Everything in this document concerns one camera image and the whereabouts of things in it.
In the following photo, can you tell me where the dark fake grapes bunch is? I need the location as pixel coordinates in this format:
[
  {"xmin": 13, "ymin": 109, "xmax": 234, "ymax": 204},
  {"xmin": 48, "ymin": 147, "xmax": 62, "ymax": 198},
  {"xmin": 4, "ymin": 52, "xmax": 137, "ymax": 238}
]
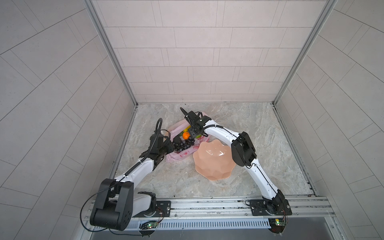
[{"xmin": 172, "ymin": 138, "xmax": 195, "ymax": 153}]

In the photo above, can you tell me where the yellow fake lemon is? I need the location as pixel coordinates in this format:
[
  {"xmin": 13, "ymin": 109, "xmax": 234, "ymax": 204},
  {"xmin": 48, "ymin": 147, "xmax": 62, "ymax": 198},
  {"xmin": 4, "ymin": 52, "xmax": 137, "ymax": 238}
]
[{"xmin": 183, "ymin": 126, "xmax": 191, "ymax": 132}]

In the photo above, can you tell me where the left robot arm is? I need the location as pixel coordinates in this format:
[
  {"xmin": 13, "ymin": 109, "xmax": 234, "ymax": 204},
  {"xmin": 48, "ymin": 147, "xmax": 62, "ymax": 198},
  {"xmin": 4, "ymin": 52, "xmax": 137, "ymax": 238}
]
[{"xmin": 90, "ymin": 132, "xmax": 174, "ymax": 231}]

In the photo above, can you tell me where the dark brown fake fruit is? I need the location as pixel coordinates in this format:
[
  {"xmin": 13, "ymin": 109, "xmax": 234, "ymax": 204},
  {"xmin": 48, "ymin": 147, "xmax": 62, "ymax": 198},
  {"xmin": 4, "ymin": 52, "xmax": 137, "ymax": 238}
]
[{"xmin": 173, "ymin": 136, "xmax": 183, "ymax": 145}]

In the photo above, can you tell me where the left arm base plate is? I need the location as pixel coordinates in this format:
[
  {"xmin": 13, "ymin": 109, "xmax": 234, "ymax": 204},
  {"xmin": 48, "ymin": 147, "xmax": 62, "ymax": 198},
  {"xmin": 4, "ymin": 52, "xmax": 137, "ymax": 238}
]
[{"xmin": 136, "ymin": 201, "xmax": 172, "ymax": 218}]

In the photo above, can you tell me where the orange fake tangerine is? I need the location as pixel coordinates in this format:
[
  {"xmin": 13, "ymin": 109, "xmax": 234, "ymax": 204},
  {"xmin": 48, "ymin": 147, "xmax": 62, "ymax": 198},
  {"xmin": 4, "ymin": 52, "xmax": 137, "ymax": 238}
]
[{"xmin": 182, "ymin": 132, "xmax": 191, "ymax": 140}]

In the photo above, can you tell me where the aluminium mounting rail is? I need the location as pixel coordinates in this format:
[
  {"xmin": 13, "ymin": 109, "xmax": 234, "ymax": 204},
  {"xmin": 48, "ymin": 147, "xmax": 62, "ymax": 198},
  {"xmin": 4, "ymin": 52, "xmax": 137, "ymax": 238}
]
[{"xmin": 83, "ymin": 196, "xmax": 335, "ymax": 221}]

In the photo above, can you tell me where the white vented grille strip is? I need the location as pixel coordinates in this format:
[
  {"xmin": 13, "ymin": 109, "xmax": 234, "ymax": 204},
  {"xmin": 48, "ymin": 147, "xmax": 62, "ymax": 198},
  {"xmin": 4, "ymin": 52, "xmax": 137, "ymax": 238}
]
[{"xmin": 128, "ymin": 218, "xmax": 271, "ymax": 231}]

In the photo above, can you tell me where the pink plastic bag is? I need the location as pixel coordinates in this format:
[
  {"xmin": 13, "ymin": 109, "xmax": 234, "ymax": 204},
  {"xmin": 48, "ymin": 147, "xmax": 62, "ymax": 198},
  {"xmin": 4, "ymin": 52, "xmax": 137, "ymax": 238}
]
[{"xmin": 166, "ymin": 120, "xmax": 210, "ymax": 163}]

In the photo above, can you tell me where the pink scalloped bowl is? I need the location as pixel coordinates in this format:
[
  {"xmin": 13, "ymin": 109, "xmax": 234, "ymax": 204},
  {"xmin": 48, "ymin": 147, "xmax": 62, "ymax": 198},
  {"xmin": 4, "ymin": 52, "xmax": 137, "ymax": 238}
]
[{"xmin": 193, "ymin": 139, "xmax": 236, "ymax": 181}]

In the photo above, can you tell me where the circuit board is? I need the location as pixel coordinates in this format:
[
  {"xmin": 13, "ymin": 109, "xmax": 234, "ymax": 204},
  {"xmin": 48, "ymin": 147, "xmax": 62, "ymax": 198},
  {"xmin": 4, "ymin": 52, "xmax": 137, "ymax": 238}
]
[
  {"xmin": 140, "ymin": 221, "xmax": 159, "ymax": 231},
  {"xmin": 269, "ymin": 219, "xmax": 286, "ymax": 234}
]

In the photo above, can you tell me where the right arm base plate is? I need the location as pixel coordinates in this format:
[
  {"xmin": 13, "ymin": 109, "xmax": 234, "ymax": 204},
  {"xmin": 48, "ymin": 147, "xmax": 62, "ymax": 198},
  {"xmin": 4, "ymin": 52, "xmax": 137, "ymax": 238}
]
[{"xmin": 246, "ymin": 199, "xmax": 293, "ymax": 216}]

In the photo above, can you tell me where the right circuit board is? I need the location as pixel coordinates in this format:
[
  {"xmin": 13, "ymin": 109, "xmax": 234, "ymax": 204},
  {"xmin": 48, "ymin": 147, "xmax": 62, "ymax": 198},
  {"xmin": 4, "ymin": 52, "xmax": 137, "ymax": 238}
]
[{"xmin": 269, "ymin": 219, "xmax": 286, "ymax": 234}]

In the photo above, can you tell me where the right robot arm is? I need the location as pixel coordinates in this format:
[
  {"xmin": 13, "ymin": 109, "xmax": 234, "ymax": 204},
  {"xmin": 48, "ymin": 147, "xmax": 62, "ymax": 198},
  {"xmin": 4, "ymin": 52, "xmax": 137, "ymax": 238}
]
[{"xmin": 180, "ymin": 108, "xmax": 292, "ymax": 217}]

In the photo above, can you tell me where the left circuit board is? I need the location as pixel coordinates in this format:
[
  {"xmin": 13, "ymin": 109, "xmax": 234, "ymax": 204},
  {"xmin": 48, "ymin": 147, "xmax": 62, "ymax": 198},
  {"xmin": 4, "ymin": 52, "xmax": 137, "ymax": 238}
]
[{"xmin": 140, "ymin": 221, "xmax": 159, "ymax": 231}]

